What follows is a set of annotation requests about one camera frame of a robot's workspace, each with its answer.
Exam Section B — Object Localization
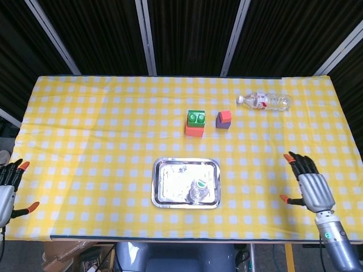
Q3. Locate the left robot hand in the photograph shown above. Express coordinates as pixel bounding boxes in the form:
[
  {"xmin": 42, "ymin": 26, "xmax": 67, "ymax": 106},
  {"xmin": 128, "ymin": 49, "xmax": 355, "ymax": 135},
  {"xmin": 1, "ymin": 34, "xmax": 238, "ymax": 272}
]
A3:
[{"xmin": 0, "ymin": 158, "xmax": 40, "ymax": 229}]

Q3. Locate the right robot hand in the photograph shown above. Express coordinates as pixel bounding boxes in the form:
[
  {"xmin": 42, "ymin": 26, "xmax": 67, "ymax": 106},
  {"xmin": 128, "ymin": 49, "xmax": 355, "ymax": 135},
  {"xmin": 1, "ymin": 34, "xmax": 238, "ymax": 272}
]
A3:
[{"xmin": 279, "ymin": 151, "xmax": 336, "ymax": 213}]

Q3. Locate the clear bottle with green cap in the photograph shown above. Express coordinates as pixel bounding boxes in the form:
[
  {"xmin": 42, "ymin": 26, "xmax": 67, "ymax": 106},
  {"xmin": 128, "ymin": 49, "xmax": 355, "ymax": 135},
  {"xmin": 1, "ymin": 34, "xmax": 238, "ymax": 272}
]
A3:
[{"xmin": 188, "ymin": 178, "xmax": 210, "ymax": 205}]

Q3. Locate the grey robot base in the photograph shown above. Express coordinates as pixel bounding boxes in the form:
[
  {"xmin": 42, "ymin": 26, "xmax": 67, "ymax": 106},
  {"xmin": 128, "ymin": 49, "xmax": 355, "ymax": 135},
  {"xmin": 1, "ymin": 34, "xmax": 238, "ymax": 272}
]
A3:
[{"xmin": 114, "ymin": 241, "xmax": 237, "ymax": 272}]

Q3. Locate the clear bottle with red label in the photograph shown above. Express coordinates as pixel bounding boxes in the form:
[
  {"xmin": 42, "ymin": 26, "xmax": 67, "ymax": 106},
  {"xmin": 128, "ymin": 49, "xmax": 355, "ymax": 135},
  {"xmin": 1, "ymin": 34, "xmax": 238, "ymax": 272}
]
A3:
[{"xmin": 237, "ymin": 91, "xmax": 293, "ymax": 112}]

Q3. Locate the stainless steel tray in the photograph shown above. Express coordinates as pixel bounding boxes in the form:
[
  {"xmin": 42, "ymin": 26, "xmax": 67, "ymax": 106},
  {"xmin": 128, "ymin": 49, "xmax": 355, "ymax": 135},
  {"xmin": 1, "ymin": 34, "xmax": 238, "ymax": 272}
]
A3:
[{"xmin": 151, "ymin": 157, "xmax": 222, "ymax": 210}]

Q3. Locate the brown cardboard box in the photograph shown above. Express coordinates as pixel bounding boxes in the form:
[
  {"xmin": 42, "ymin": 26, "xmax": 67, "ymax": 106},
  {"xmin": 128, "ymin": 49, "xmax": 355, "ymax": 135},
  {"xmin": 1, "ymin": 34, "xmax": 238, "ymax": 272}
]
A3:
[{"xmin": 41, "ymin": 241, "xmax": 116, "ymax": 272}]

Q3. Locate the metal table leg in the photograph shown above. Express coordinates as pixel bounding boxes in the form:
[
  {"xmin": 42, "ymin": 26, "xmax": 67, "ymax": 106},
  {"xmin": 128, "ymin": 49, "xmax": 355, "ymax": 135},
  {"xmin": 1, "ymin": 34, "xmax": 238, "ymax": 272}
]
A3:
[{"xmin": 248, "ymin": 243, "xmax": 256, "ymax": 272}]

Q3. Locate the yellow white checkered tablecloth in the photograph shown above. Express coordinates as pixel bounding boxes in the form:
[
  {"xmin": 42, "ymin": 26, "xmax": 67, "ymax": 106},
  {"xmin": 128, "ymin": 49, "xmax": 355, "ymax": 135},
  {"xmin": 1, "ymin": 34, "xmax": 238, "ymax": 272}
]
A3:
[{"xmin": 4, "ymin": 74, "xmax": 363, "ymax": 241}]

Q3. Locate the purple block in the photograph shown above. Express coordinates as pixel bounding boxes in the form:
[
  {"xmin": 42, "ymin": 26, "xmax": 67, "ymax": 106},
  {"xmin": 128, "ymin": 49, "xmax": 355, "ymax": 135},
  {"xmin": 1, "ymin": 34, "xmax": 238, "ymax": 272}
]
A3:
[{"xmin": 216, "ymin": 112, "xmax": 231, "ymax": 131}]

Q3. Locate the orange cube block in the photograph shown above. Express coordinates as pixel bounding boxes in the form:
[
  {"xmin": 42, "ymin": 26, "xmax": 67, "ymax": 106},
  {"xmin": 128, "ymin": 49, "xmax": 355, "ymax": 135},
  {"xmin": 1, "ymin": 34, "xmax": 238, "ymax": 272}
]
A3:
[{"xmin": 185, "ymin": 122, "xmax": 205, "ymax": 139}]

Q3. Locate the green studded building block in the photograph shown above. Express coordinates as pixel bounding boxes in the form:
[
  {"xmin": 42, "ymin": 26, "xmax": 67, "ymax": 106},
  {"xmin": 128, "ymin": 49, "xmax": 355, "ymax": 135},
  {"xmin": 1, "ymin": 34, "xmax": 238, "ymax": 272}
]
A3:
[{"xmin": 187, "ymin": 109, "xmax": 207, "ymax": 126}]

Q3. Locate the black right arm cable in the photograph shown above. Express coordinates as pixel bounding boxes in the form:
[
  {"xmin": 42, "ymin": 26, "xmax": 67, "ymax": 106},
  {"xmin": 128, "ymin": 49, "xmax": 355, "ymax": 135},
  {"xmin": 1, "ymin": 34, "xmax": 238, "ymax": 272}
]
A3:
[{"xmin": 318, "ymin": 237, "xmax": 327, "ymax": 272}]

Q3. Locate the grey partition frame post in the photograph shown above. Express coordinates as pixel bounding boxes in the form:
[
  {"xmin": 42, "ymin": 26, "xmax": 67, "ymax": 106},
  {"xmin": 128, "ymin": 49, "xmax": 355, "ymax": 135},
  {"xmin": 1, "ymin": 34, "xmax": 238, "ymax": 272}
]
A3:
[
  {"xmin": 134, "ymin": 0, "xmax": 158, "ymax": 77},
  {"xmin": 24, "ymin": 0, "xmax": 82, "ymax": 76},
  {"xmin": 0, "ymin": 107, "xmax": 22, "ymax": 129},
  {"xmin": 313, "ymin": 19, "xmax": 363, "ymax": 77},
  {"xmin": 220, "ymin": 0, "xmax": 252, "ymax": 77}
]

